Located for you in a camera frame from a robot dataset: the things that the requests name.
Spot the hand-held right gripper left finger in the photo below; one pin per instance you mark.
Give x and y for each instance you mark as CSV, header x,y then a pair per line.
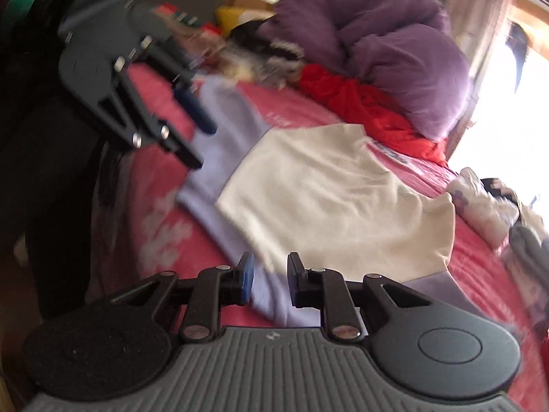
x,y
245,279

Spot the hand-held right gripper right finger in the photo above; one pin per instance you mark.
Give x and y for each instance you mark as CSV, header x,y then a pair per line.
x,y
295,281

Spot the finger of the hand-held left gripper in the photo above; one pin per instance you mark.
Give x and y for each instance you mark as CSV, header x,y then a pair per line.
x,y
141,128
195,107

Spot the cream and lilac sweatshirt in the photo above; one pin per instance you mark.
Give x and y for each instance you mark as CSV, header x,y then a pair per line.
x,y
326,189

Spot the pile of mixed folded clothes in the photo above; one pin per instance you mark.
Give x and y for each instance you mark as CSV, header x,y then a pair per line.
x,y
248,55

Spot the pink floral blanket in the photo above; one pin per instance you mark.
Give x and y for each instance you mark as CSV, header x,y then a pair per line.
x,y
150,223

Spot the yellow pillow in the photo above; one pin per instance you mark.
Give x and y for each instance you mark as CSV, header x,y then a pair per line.
x,y
229,17

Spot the red quilt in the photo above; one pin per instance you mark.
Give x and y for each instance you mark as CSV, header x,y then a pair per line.
x,y
356,103

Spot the purple duvet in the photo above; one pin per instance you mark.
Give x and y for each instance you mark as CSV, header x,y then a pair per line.
x,y
377,43

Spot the white floral folded pajama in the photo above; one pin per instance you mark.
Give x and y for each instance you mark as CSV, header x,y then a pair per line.
x,y
480,210

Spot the black garment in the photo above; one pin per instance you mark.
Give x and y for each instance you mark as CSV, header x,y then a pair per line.
x,y
497,189

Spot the grey knitted folded garment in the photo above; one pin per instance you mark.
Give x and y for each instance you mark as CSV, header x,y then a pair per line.
x,y
527,244

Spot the lilac striped folded garment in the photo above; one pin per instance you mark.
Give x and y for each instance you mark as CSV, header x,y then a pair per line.
x,y
532,292

